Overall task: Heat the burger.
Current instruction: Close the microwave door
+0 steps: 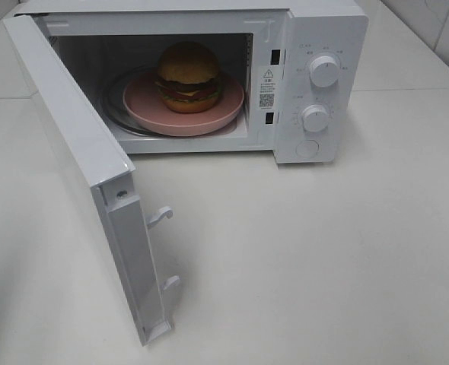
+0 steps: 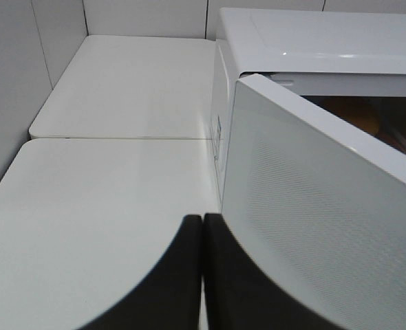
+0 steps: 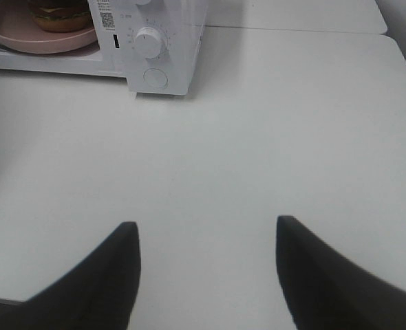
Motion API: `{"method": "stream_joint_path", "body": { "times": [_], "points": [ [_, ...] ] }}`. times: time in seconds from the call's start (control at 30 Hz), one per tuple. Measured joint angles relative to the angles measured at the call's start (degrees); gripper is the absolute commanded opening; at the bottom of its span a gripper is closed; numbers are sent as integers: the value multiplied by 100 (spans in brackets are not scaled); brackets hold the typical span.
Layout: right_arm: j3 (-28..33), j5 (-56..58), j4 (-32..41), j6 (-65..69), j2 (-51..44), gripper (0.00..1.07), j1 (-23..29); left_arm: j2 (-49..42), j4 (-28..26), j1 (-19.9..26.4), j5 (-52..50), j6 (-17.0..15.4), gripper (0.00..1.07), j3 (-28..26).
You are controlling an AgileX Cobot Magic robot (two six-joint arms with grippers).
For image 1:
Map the round white door button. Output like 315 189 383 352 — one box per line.
295 140 319 160

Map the white microwave door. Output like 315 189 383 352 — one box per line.
3 15 180 345

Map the toy hamburger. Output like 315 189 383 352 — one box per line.
155 42 221 114

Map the pink round plate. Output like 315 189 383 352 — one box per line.
123 72 244 137

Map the lower white timer knob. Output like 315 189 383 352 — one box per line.
301 104 330 133

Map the white microwave oven body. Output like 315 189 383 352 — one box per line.
13 1 368 163

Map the glass microwave turntable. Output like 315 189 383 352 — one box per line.
100 67 162 137

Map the upper white power knob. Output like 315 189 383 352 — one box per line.
308 54 339 87

